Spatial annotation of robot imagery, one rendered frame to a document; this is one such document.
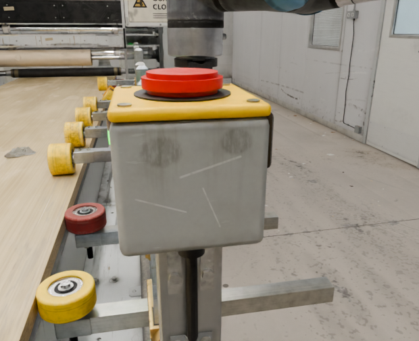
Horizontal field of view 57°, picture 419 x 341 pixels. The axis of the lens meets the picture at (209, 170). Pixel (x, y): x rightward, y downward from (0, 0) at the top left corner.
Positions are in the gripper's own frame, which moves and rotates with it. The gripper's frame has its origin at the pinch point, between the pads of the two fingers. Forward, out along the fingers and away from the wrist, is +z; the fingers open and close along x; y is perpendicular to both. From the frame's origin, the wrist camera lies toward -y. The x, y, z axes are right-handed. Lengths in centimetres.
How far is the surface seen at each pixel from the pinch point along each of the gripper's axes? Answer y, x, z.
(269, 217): -5.8, 17.2, 14.7
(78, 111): -79, -31, 4
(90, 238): -5.4, -21.0, 15.6
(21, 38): -257, -92, -19
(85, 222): -3.2, -21.3, 10.7
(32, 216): -7.7, -31.9, 10.6
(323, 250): -119, 95, 101
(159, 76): 49, -9, -22
